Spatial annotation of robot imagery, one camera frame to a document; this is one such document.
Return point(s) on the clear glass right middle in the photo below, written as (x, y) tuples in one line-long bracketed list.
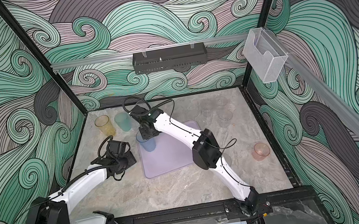
[(225, 117)]

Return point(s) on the aluminium rail back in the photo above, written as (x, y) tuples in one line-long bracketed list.
[(129, 54)]

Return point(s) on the clear glass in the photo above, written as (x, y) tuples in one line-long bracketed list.
[(221, 102), (225, 117)]

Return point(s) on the black corner frame post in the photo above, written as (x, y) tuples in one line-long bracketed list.
[(23, 36), (261, 16)]

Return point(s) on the teal frosted tall glass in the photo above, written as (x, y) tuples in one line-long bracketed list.
[(123, 120)]

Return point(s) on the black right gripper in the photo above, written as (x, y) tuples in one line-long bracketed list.
[(144, 135)]

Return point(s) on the clear glass back right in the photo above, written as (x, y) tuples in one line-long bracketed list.
[(221, 102)]

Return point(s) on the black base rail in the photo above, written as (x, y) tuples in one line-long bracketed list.
[(220, 207)]

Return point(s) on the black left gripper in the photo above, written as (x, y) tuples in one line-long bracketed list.
[(131, 159)]

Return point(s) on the black corner frame post right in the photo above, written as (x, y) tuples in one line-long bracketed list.
[(261, 16)]

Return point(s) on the aluminium rail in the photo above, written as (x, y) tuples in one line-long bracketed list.
[(351, 118), (129, 54)]

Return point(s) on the yellow transparent tall glass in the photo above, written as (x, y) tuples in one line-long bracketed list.
[(103, 123)]

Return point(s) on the black corner frame post left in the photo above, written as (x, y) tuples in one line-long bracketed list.
[(23, 36)]

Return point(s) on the lilac plastic tray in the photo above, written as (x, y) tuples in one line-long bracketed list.
[(169, 155)]

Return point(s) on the black perforated wall box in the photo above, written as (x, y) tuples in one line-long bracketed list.
[(169, 58)]

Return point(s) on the pink transparent short glass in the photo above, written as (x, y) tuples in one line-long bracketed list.
[(261, 151)]

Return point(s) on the blue transparent tall glass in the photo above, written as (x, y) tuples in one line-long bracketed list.
[(148, 145)]

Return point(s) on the aluminium rail right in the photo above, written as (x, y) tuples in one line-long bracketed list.
[(351, 118)]

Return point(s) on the clear acrylic wall holder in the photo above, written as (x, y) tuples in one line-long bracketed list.
[(265, 53)]

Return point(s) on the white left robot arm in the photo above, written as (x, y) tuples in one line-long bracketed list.
[(57, 208)]

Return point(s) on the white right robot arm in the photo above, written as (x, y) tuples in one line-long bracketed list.
[(206, 152)]

